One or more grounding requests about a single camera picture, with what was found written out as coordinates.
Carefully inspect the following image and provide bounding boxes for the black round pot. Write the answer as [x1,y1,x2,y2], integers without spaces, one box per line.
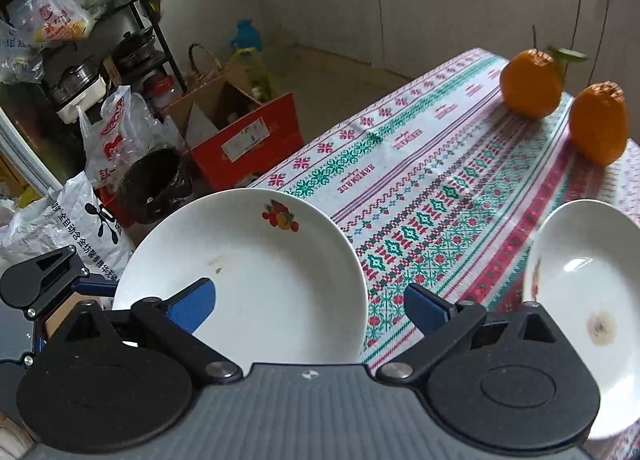
[116,148,193,225]

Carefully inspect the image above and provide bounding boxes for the red cardboard box on floor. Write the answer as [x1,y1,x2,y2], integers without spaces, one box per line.
[163,75,303,191]

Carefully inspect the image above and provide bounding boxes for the white printed sack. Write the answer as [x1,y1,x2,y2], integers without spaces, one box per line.
[1,173,134,281]

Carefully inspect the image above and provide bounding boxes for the orange with leaf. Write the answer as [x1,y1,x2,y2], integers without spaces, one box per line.
[500,25,588,121]

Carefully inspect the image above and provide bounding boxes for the orange without leaf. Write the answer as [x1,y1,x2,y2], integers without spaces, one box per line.
[568,82,630,167]

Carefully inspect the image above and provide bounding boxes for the white kitchen cabinets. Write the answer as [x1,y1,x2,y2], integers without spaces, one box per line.
[260,0,639,117]

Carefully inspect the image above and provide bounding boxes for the black metal shelf rack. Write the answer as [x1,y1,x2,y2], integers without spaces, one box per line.
[1,0,188,94]

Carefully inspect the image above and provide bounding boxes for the white red plastic bag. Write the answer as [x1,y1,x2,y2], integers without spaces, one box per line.
[76,86,186,191]

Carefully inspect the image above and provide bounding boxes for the white plate fruit print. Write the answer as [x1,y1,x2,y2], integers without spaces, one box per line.
[113,189,368,371]

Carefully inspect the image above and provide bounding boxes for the clear plastic snack bag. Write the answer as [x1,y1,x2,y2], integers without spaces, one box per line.
[12,0,94,46]

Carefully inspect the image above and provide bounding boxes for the patterned tablecloth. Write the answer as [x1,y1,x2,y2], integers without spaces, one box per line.
[249,47,640,460]

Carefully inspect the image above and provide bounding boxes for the blue thermos jug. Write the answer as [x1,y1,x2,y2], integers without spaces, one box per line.
[230,19,264,51]

